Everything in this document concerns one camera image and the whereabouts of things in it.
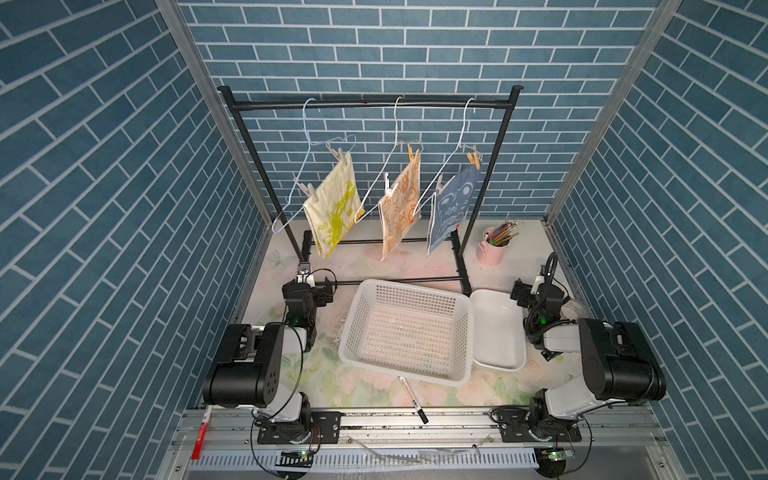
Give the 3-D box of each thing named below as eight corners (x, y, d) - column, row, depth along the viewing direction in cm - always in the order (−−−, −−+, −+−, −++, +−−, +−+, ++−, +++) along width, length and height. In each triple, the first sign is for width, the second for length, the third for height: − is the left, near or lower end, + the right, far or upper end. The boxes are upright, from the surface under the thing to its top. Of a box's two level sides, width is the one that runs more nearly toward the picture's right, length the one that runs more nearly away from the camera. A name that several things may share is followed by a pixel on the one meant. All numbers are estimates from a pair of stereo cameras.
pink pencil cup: (472, 258, 110) (482, 227, 97) (482, 243, 115) (494, 211, 102) (496, 270, 107) (510, 240, 94) (506, 255, 111) (520, 223, 98)
